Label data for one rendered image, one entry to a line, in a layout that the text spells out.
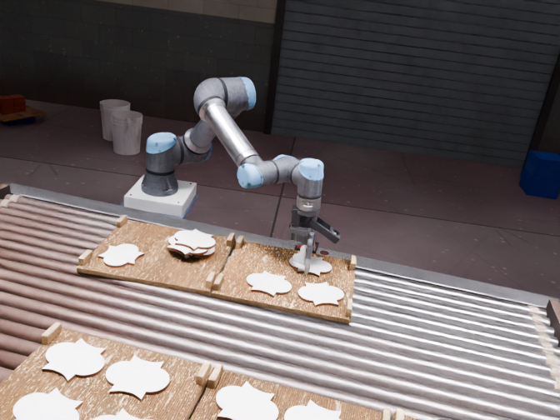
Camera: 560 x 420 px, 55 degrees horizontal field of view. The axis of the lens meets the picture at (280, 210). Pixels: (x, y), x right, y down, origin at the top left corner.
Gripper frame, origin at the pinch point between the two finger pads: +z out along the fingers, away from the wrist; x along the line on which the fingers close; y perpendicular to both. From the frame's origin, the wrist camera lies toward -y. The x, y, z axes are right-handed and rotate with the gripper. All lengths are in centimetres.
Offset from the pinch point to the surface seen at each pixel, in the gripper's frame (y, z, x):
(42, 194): 107, -4, -21
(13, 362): 62, -1, 65
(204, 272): 31.3, -1.2, 15.2
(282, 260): 9.5, 0.1, -0.7
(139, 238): 58, -3, 2
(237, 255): 24.0, -0.8, 1.4
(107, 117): 243, 54, -343
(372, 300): -20.7, 4.1, 10.2
